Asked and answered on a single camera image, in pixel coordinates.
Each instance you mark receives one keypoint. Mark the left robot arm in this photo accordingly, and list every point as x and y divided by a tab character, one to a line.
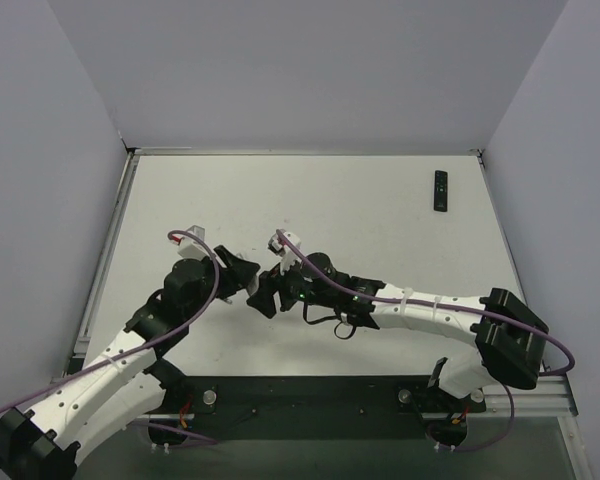
128	379

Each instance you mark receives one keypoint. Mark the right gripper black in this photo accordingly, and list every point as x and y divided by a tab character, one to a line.
278	289

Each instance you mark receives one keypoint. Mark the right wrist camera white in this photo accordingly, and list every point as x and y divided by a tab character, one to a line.
284	244

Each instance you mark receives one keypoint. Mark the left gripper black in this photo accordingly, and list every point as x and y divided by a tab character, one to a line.
232	272

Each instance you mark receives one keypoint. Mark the black remote control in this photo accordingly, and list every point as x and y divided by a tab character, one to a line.
440	197

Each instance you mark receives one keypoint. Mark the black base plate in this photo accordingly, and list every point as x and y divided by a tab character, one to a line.
312	407

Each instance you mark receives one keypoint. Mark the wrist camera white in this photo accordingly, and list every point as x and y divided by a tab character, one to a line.
284	244
187	247

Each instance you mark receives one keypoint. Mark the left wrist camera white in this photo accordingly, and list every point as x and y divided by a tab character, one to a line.
187	247

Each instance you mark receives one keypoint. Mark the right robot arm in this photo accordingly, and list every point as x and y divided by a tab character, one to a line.
506	338

